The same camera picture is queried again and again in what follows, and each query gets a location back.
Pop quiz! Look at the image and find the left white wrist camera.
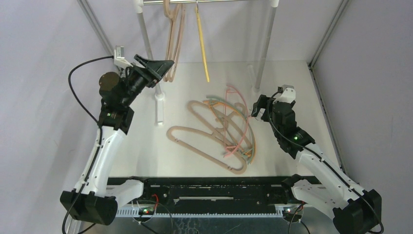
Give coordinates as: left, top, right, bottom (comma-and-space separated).
113, 45, 132, 69

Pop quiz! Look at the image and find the orange wire hanger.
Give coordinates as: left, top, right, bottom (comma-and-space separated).
203, 100, 257, 165

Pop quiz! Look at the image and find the green wire hanger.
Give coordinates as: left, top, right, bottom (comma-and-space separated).
206, 95, 257, 164

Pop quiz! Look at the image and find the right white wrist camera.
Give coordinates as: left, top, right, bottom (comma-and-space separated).
275, 85, 296, 104

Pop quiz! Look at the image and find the yellow wire hanger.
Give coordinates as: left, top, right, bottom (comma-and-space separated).
195, 0, 210, 83

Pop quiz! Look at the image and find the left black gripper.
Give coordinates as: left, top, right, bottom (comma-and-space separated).
121, 55, 173, 107

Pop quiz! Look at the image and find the pink wire hanger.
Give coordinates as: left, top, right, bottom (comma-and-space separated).
223, 84, 249, 158

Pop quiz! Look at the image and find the white metal clothes rack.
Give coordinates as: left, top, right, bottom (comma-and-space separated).
133, 0, 279, 125

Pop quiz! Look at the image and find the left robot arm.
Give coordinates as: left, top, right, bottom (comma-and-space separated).
60, 55, 174, 225

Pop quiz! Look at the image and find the right black camera cable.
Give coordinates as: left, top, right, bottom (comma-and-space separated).
264, 90, 385, 234

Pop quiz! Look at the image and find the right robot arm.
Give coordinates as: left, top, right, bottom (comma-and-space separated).
251, 95, 384, 234

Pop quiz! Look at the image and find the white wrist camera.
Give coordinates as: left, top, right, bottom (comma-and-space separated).
275, 85, 296, 104
113, 45, 132, 69

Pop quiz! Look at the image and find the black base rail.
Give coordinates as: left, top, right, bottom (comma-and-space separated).
122, 176, 314, 215

